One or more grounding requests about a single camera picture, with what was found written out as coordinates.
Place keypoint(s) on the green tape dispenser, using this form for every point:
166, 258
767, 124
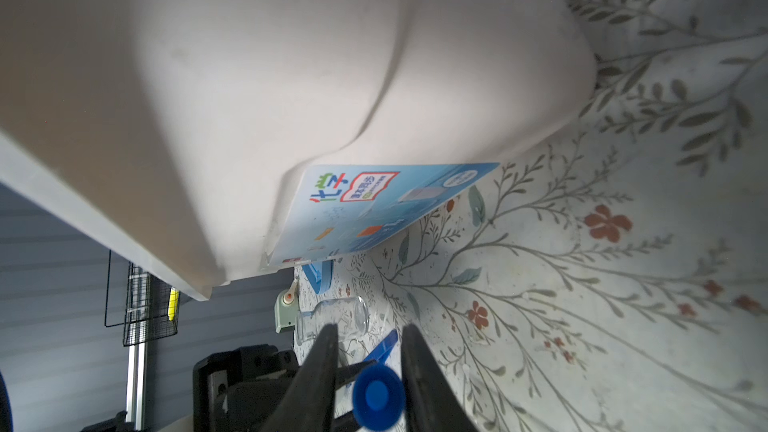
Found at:
286, 309

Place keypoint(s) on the white plastic storage bin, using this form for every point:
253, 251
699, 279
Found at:
210, 141

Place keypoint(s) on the blue capped test tube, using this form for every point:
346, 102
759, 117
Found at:
378, 398

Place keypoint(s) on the black wire side basket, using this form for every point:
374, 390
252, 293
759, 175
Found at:
143, 307

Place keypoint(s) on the blue plastic tweezers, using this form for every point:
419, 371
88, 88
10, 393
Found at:
381, 352

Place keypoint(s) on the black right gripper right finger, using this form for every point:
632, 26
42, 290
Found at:
431, 404

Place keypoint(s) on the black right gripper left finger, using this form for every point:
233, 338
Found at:
309, 402

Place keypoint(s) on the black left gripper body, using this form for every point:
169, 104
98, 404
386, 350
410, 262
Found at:
239, 389

